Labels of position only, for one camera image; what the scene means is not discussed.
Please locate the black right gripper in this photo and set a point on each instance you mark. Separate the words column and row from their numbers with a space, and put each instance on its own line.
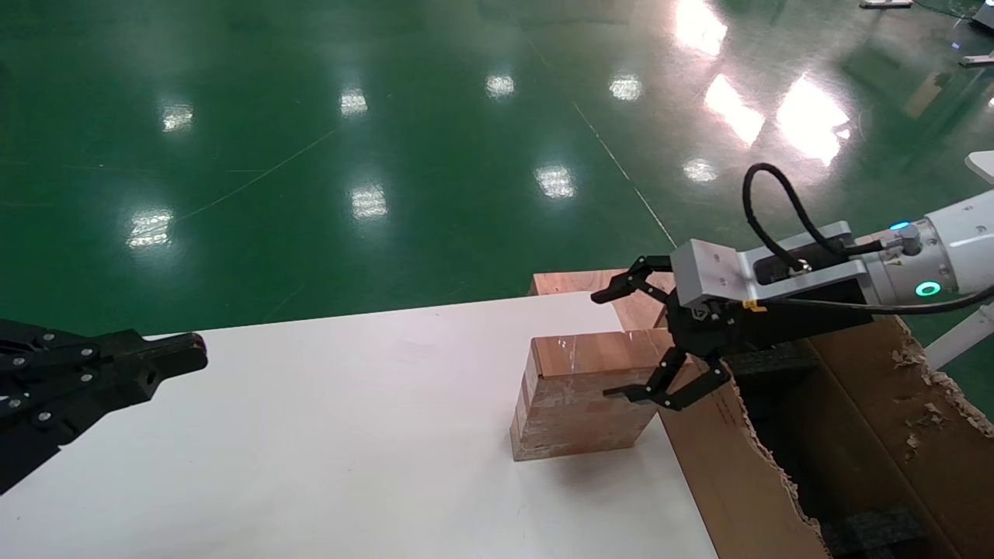
column 714, row 330

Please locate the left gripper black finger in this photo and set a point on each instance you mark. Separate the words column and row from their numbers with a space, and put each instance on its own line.
column 78, row 404
column 163, row 349

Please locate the small taped cardboard box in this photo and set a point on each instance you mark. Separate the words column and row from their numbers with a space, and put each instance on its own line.
column 575, row 404

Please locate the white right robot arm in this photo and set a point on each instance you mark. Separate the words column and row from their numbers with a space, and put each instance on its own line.
column 963, row 233

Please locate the big open cardboard box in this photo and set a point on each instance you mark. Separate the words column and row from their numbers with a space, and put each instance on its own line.
column 730, row 466

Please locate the wooden plywood board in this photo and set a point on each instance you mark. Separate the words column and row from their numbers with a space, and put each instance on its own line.
column 567, row 281

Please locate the black foam block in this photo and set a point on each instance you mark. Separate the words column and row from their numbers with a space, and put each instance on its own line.
column 776, row 359
column 874, row 536

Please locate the white stand leg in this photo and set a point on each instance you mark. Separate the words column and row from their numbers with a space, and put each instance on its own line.
column 959, row 341

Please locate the white rounded table edge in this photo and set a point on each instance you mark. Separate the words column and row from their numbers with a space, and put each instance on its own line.
column 982, row 167

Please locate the grey flat floor base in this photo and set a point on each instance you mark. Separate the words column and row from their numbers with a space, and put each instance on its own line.
column 885, row 4

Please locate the grey floor bar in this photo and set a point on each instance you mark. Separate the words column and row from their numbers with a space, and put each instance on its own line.
column 977, row 60

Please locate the grey machine corner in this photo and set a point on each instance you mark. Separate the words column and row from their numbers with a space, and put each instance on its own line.
column 985, row 14

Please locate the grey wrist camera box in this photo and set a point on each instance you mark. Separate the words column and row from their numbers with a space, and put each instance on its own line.
column 707, row 272

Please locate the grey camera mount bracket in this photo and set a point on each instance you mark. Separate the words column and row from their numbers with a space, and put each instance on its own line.
column 839, row 272

